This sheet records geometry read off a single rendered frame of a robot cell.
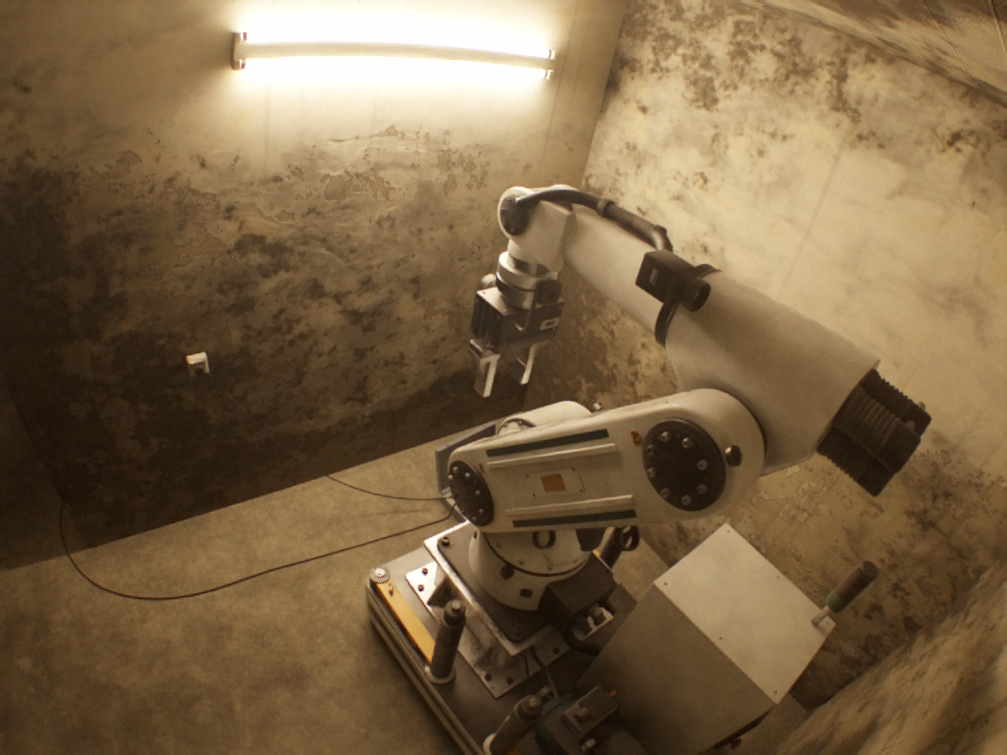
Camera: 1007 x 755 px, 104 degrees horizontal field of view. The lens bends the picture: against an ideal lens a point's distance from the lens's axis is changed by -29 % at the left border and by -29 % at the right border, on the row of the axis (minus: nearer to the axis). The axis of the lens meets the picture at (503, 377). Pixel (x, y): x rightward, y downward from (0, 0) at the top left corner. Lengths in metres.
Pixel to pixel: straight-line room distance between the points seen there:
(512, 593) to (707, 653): 0.67
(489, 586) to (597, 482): 0.78
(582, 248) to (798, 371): 0.54
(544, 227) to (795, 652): 1.27
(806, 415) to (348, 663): 1.98
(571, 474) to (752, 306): 0.53
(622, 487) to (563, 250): 0.54
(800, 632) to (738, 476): 0.79
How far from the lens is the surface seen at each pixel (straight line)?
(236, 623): 2.54
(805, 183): 2.09
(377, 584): 2.13
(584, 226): 1.25
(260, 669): 2.44
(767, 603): 1.64
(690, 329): 1.06
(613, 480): 1.14
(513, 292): 1.45
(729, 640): 1.51
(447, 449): 2.74
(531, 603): 1.84
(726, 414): 0.97
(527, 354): 1.67
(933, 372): 2.01
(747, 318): 1.04
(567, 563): 1.74
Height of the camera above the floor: 2.24
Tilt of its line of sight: 37 degrees down
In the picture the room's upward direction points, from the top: 13 degrees clockwise
